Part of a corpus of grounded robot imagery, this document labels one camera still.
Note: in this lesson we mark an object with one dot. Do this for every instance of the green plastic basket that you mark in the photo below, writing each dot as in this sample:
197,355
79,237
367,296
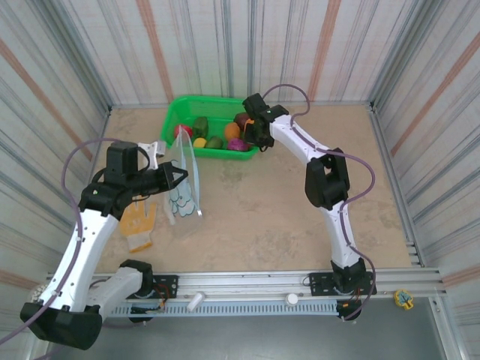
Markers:
210,108

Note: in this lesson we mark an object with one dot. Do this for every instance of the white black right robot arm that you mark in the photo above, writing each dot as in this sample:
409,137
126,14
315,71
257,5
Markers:
337,228

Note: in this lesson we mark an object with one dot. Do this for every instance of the dark red toy beet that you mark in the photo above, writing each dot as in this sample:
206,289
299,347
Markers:
241,119

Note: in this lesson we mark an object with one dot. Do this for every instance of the aluminium side profile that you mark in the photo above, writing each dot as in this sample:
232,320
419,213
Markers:
397,187

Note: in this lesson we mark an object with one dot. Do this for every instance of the dark green toy avocado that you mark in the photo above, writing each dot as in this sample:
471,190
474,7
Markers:
215,143

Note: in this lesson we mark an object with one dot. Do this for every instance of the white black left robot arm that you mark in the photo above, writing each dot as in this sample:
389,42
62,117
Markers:
90,232

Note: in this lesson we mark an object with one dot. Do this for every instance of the white plastic cylinder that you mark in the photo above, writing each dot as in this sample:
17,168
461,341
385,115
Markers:
195,301

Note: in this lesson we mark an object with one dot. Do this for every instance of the white round knob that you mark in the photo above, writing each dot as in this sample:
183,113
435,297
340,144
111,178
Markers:
291,299

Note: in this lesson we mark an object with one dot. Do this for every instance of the purple toy cabbage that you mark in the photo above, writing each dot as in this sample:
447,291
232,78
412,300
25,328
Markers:
236,145

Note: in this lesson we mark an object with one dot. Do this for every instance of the clear zip-top bag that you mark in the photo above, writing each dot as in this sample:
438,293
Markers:
185,200

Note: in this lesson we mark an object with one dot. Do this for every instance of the red toy apple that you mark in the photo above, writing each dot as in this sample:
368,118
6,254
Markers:
179,131

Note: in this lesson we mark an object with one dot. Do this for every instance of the white bumpy ball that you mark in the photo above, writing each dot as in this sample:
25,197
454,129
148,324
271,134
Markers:
35,294

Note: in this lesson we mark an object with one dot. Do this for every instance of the yellow tree toy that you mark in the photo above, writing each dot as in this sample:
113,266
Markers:
403,299

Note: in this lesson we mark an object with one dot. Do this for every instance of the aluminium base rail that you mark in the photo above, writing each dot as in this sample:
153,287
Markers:
243,279

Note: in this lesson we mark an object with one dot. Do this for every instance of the orange toy mango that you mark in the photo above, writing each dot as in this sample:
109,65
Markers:
232,131

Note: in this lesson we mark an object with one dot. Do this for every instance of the yellow work glove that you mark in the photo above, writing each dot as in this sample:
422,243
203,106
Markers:
137,225

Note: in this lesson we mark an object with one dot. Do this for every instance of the yellow toy lemon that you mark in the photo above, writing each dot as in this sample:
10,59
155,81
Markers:
200,142

